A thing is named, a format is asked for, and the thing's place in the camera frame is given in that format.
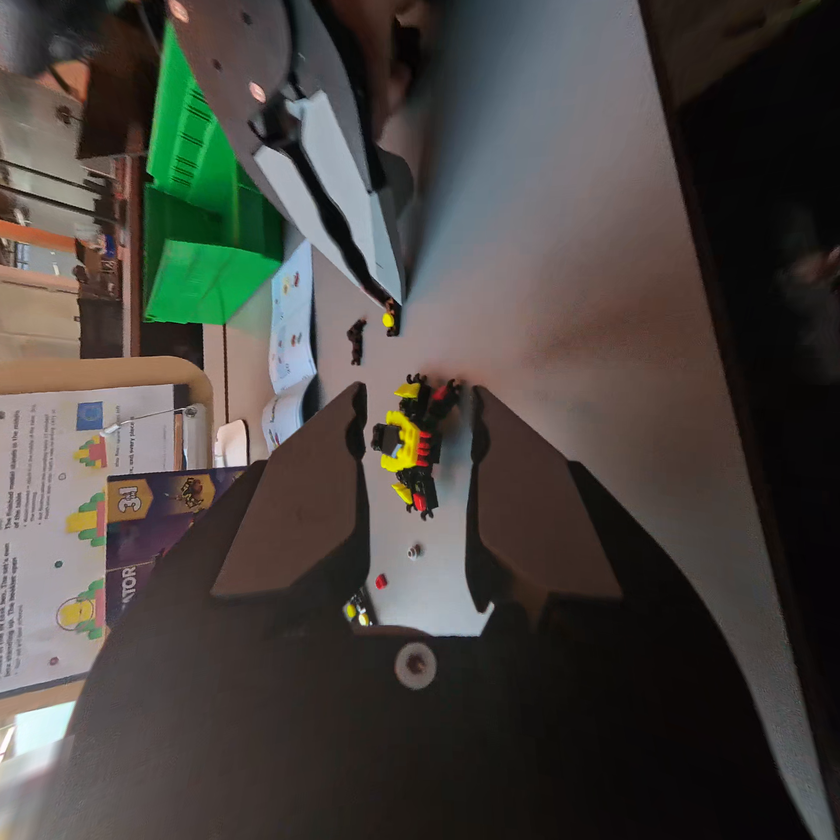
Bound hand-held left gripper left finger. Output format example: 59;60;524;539
210;381;373;601

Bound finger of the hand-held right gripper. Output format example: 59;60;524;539
286;87;406;309
252;144;388;306

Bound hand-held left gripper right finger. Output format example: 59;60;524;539
465;385;624;616

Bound yellow black lego spider body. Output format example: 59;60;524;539
369;373;462;523

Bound lego instruction booklet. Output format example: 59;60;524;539
261;239;321;455

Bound purple and yellow lego box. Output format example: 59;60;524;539
105;465;253;632

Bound green plastic bin with slots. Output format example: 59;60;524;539
146;20;263;221

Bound wooden divider panel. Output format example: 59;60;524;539
0;356;215;706

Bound printed paper sign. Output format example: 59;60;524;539
0;382;178;698

